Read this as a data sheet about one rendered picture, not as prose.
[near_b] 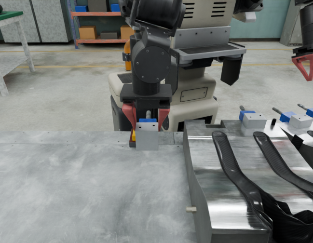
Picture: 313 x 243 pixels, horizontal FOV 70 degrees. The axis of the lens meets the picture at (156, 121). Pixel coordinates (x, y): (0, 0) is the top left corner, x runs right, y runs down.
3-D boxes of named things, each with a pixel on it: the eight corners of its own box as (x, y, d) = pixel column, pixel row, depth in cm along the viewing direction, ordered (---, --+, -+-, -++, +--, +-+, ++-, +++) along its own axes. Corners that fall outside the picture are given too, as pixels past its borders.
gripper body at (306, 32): (339, 46, 63) (337, 20, 62) (314, 50, 60) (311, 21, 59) (316, 52, 69) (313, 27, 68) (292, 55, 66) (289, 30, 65)
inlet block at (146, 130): (139, 120, 62) (139, 103, 59) (157, 120, 62) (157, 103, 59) (136, 150, 50) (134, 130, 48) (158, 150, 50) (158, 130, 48)
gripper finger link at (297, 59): (333, 76, 63) (331, 43, 62) (316, 80, 60) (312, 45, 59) (309, 80, 69) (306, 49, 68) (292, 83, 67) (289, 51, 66)
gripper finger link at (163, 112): (169, 139, 48) (170, 99, 43) (135, 139, 48) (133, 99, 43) (168, 122, 54) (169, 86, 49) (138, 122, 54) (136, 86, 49)
